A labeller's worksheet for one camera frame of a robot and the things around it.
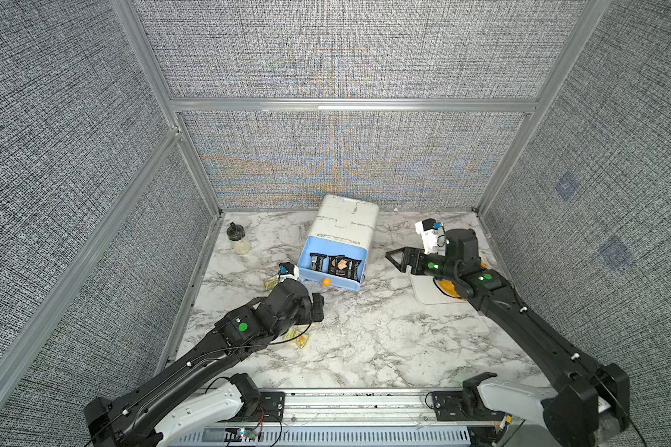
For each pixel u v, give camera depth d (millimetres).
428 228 693
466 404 665
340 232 844
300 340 832
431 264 663
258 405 674
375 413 732
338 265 819
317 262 836
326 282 792
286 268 636
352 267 834
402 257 688
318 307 639
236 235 994
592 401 386
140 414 397
